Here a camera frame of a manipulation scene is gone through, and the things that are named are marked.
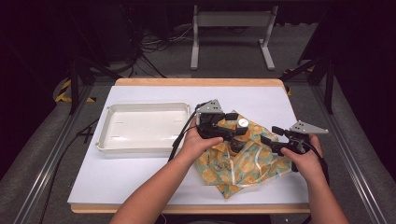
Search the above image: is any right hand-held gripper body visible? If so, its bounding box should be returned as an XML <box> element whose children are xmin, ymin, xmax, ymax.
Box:
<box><xmin>277</xmin><ymin>119</ymin><xmax>330</xmax><ymax>155</ymax></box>

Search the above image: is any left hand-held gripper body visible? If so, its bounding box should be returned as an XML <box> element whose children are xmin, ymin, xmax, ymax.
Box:
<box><xmin>195</xmin><ymin>99</ymin><xmax>235</xmax><ymax>141</ymax></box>

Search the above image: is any brown bottle with white cap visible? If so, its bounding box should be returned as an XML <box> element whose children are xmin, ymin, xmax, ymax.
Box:
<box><xmin>229</xmin><ymin>117</ymin><xmax>250</xmax><ymax>154</ymax></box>

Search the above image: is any green orange-print shopping bag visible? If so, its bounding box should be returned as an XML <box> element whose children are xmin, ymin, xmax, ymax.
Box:
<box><xmin>194</xmin><ymin>111</ymin><xmax>293</xmax><ymax>200</ymax></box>

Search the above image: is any white plastic tray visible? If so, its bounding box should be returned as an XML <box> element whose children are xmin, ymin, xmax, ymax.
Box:
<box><xmin>94</xmin><ymin>102</ymin><xmax>191</xmax><ymax>154</ymax></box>

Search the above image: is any person's right hand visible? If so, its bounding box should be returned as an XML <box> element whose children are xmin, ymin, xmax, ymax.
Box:
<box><xmin>280</xmin><ymin>134</ymin><xmax>328</xmax><ymax>188</ymax></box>

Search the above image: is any person's left hand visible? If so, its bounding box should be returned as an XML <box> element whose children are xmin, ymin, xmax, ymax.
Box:
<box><xmin>178</xmin><ymin>119</ymin><xmax>224</xmax><ymax>166</ymax></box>

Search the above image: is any black metal stand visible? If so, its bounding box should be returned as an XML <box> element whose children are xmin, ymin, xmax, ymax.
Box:
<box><xmin>279</xmin><ymin>55</ymin><xmax>336</xmax><ymax>115</ymax></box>
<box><xmin>67</xmin><ymin>55</ymin><xmax>123</xmax><ymax>115</ymax></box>

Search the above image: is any white table mat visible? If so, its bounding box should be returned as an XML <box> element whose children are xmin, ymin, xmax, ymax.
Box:
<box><xmin>67</xmin><ymin>85</ymin><xmax>312</xmax><ymax>206</ymax></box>

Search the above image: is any yellow black striped tape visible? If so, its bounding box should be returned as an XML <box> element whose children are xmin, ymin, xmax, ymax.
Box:
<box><xmin>54</xmin><ymin>78</ymin><xmax>96</xmax><ymax>104</ymax></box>

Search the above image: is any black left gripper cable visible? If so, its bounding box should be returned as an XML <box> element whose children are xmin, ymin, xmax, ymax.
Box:
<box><xmin>167</xmin><ymin>102</ymin><xmax>208</xmax><ymax>162</ymax></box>

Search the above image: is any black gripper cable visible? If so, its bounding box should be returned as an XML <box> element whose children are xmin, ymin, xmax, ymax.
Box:
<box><xmin>306</xmin><ymin>140</ymin><xmax>331</xmax><ymax>185</ymax></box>
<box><xmin>167</xmin><ymin>102</ymin><xmax>208</xmax><ymax>162</ymax></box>

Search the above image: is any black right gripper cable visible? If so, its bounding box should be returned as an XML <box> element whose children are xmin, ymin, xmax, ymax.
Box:
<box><xmin>306</xmin><ymin>140</ymin><xmax>331</xmax><ymax>185</ymax></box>

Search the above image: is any aluminium rail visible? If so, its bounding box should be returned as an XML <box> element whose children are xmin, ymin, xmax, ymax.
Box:
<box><xmin>311</xmin><ymin>84</ymin><xmax>389</xmax><ymax>224</ymax></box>
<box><xmin>12</xmin><ymin>84</ymin><xmax>94</xmax><ymax>224</ymax></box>

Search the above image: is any tangle of black floor cables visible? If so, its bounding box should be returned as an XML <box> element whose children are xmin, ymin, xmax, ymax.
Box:
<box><xmin>122</xmin><ymin>18</ymin><xmax>195</xmax><ymax>78</ymax></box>

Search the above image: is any white metal stand frame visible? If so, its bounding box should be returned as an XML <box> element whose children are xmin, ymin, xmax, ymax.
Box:
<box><xmin>190</xmin><ymin>4</ymin><xmax>279</xmax><ymax>71</ymax></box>

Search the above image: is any black floor cable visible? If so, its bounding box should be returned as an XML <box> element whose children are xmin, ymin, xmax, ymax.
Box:
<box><xmin>38</xmin><ymin>118</ymin><xmax>101</xmax><ymax>224</ymax></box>

